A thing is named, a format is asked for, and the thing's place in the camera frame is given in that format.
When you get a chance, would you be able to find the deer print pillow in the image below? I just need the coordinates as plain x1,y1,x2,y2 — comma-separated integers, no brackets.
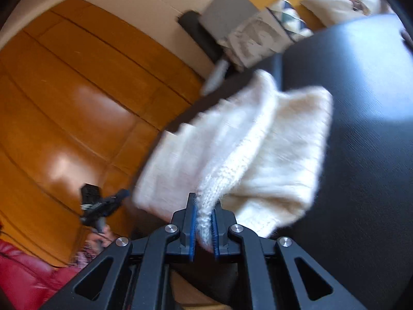
300,0,392,26

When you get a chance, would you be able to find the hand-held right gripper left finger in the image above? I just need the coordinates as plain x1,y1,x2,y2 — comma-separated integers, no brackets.
42,193,198,310

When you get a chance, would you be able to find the wooden panelled wardrobe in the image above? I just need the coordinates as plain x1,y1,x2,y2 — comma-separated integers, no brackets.
0,0,207,265

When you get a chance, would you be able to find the person's left hand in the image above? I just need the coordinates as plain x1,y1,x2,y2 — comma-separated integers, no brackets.
87,224,114,249

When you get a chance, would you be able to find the red leather sofa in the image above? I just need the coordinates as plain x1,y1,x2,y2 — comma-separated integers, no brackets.
0,237,84,310

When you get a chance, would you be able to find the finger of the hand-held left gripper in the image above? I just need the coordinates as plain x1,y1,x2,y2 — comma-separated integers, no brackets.
102,189,131,214

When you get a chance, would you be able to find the person's left forearm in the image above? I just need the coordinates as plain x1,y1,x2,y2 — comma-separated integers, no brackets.
69,242,108,269

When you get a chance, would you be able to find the grey yellow blue sofa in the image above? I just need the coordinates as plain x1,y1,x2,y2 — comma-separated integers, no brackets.
200,0,381,96

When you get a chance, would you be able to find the white knit sweater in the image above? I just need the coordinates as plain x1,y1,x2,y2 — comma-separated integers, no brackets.
132,69,333,254

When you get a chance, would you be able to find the black leather massage table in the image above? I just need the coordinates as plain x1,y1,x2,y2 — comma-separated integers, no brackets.
129,13,413,310

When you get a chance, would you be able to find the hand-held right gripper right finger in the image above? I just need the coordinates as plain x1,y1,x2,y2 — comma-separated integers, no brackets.
211,202,367,310

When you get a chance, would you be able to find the tiger print pillow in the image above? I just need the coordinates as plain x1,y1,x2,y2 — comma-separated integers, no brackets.
219,0,313,72

